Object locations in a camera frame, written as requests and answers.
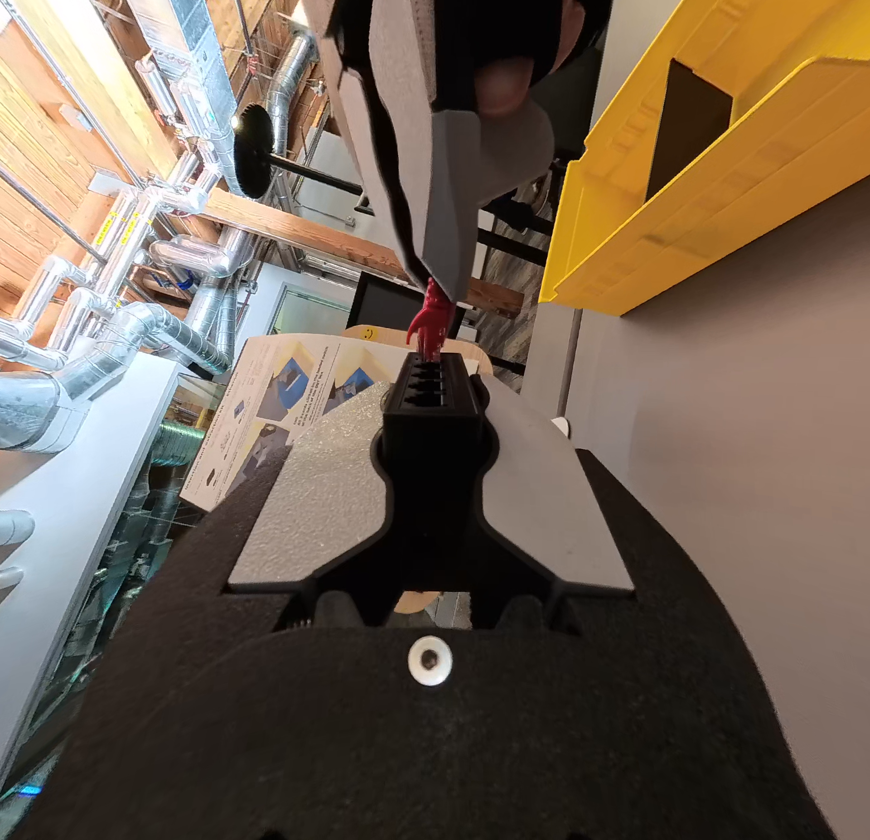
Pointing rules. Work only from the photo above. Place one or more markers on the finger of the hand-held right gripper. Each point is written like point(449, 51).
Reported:
point(325, 24)
point(408, 106)

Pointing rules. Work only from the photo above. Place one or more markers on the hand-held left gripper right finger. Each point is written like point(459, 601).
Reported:
point(544, 500)

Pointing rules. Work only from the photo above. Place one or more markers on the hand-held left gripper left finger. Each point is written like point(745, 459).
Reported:
point(319, 500)

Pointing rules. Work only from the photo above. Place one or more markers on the black ethernet switch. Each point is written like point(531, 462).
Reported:
point(435, 446)

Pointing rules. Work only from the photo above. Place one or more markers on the person's right hand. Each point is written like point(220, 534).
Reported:
point(506, 89)

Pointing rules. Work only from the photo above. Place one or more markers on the printed instruction sheet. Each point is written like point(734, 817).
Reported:
point(292, 378)

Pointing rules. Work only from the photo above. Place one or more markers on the instruction sheet on stand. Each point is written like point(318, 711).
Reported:
point(486, 364)

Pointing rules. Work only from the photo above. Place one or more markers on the wooden ceiling beam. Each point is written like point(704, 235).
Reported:
point(306, 235)

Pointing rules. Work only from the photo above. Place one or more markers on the black monitor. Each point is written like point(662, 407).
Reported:
point(387, 303)

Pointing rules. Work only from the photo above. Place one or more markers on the yellow plastic bin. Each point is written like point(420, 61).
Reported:
point(747, 194)

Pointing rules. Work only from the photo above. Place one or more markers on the black metal frame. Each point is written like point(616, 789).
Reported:
point(516, 242)

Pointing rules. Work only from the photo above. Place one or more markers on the silver ventilation duct cluster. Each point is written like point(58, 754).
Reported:
point(102, 364)

